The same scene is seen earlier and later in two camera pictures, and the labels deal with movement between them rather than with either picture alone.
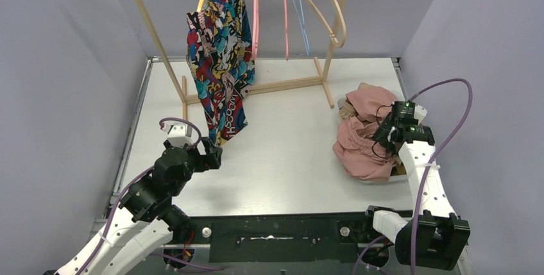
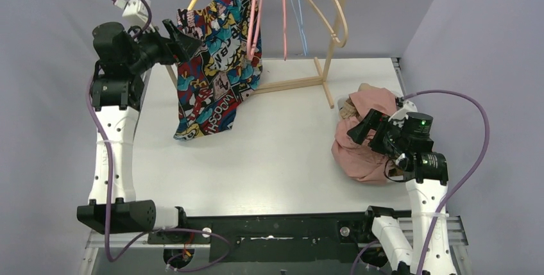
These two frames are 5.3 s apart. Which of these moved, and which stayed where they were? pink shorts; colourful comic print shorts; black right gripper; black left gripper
Moved: black left gripper; black right gripper; colourful comic print shorts
Stayed: pink shorts
